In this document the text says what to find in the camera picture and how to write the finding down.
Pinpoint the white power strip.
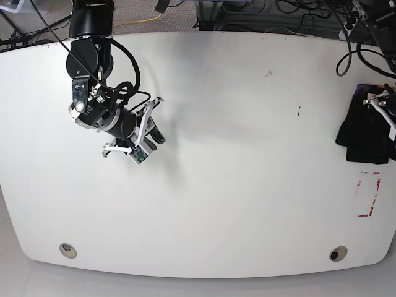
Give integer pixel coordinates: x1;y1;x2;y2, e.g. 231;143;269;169
336;1;362;41

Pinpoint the black silver gripper body image-left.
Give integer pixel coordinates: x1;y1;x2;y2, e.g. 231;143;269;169
69;77;142;139

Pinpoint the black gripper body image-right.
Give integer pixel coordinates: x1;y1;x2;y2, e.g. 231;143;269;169
382;89;396;116

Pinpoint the red tape rectangle marking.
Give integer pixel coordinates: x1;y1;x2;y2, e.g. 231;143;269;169
355;171;381;217

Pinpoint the right table cable grommet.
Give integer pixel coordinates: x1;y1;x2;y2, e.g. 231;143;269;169
329;246;348;262

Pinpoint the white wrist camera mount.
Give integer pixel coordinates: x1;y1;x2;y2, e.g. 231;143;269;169
100;97;163;165
363;84;395;142

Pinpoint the table cable grommet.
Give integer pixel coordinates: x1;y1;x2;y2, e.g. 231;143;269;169
59;243;77;259
329;246;348;262

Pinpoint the black T-shirt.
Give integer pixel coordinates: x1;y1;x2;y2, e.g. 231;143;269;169
335;84;395;165

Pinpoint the black tripod stand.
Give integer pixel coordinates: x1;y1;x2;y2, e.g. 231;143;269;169
1;12;54;53

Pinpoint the yellow cable on floor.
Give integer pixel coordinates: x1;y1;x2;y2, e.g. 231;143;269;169
113;11;163;32

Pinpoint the left table cable grommet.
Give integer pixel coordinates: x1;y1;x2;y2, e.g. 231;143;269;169
59;243;77;259

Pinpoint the metal frame base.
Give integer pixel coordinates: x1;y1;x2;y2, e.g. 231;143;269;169
193;1;299;33

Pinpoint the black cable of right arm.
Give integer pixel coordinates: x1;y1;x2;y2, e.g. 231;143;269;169
30;0;152;109

